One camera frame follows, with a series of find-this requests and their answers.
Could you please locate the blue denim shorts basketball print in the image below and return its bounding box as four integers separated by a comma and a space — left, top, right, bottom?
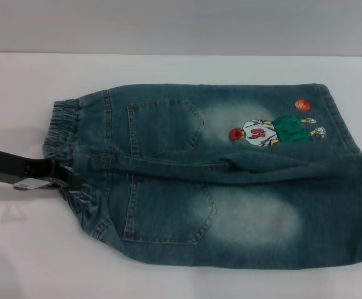
42, 81, 362, 271

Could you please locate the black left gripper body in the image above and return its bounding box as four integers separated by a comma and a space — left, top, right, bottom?
0, 146, 59, 182

